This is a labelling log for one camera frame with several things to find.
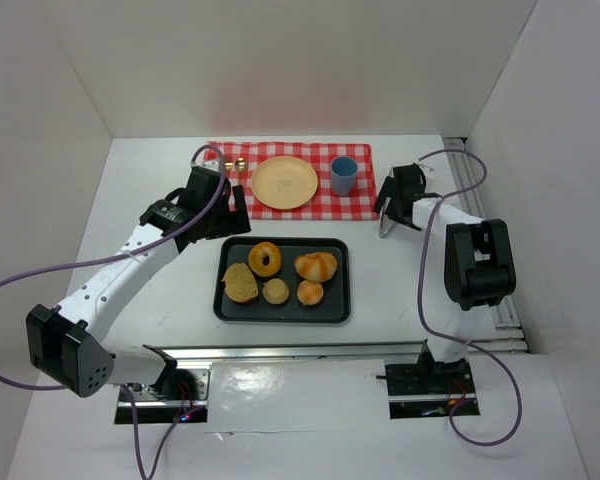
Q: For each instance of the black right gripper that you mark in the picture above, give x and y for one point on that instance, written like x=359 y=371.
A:
x=393 y=205

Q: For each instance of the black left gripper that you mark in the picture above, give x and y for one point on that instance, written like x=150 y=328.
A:
x=228 y=220

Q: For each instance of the orange ring donut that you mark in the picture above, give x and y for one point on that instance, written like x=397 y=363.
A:
x=265 y=259

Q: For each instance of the small round muffin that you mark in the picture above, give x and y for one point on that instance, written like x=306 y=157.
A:
x=275 y=291

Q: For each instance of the large striped bread roll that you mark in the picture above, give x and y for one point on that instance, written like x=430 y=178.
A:
x=317 y=267

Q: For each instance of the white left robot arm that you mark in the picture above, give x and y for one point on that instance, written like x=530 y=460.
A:
x=65 y=341

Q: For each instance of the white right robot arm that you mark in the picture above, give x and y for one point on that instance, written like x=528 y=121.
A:
x=477 y=272

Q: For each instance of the flat brown bread slice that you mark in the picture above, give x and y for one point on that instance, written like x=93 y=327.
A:
x=240 y=284

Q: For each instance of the beige round plate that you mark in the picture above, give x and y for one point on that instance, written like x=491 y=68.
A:
x=284 y=182

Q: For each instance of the red checkered cloth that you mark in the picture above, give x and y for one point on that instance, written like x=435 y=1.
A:
x=357 y=205

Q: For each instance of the blue cup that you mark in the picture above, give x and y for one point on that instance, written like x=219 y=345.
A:
x=343 y=172

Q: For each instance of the small round bun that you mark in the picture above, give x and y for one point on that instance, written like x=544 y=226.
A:
x=310 y=293

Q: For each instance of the gold spoon black handle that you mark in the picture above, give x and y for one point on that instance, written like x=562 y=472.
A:
x=240 y=165

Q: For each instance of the aluminium side rail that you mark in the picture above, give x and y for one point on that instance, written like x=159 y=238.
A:
x=487 y=240

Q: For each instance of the aluminium front rail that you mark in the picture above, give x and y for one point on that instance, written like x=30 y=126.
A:
x=294 y=352

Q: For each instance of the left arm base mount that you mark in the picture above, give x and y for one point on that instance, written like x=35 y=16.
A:
x=186 y=400

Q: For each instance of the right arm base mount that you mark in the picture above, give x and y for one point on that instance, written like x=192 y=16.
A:
x=429 y=389

